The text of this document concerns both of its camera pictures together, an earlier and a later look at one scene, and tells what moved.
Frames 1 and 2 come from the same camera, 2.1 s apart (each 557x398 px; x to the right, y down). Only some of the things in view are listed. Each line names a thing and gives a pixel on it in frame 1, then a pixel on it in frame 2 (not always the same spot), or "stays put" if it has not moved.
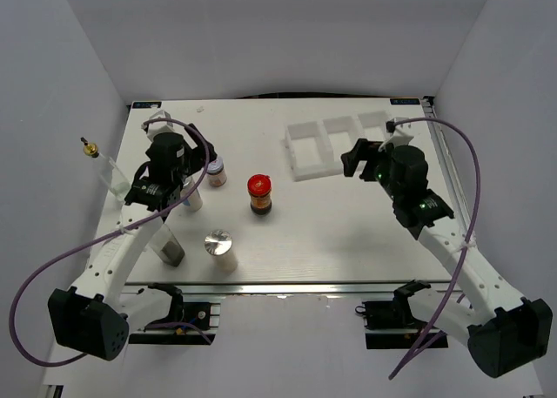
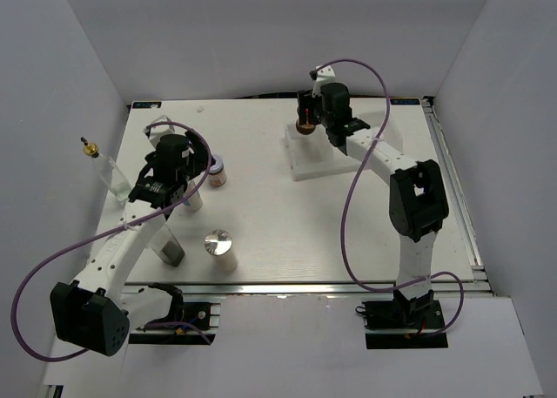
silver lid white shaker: [218, 245] stays put
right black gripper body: [377, 166] to [306, 100]
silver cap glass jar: [194, 201] stays put
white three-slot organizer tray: [315, 148] stays put
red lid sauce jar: [259, 188] to [305, 129]
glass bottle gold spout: [117, 184] stays put
